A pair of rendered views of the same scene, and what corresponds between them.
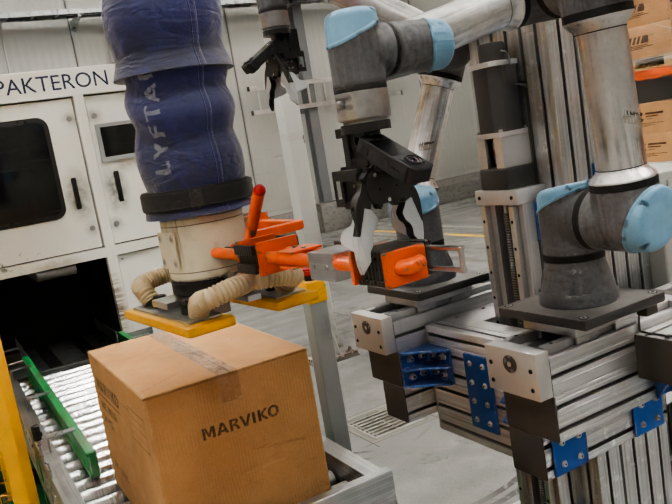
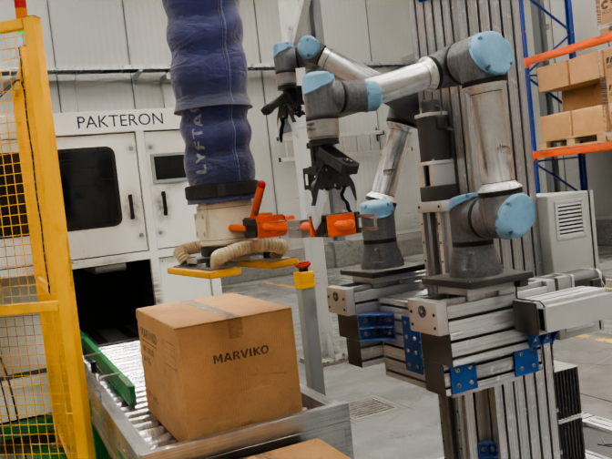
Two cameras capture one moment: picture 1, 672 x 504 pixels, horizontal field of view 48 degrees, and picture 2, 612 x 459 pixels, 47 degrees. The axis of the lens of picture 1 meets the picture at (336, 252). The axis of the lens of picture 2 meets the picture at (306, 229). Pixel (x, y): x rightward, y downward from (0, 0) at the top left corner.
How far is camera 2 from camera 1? 0.59 m
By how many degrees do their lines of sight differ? 7
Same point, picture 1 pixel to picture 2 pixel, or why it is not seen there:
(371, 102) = (326, 127)
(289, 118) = (305, 159)
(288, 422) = (275, 359)
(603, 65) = (484, 115)
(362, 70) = (321, 107)
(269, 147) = (292, 189)
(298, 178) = not seen: hidden behind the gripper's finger
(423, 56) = (361, 102)
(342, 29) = (311, 84)
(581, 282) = (474, 260)
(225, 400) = (231, 337)
